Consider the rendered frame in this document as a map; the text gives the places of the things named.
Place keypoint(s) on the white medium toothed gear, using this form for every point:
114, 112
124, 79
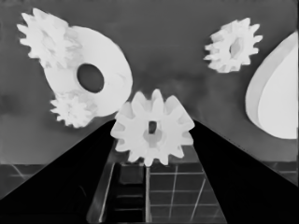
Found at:
168, 123
222, 51

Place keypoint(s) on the white small toothed gear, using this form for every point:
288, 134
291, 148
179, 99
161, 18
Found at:
72, 110

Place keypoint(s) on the white large thick disc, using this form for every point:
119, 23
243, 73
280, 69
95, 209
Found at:
280, 99

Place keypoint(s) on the white round carrier with hole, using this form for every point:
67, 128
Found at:
107, 59

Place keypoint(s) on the white large toothed gear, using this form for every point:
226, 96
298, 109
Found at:
42, 39

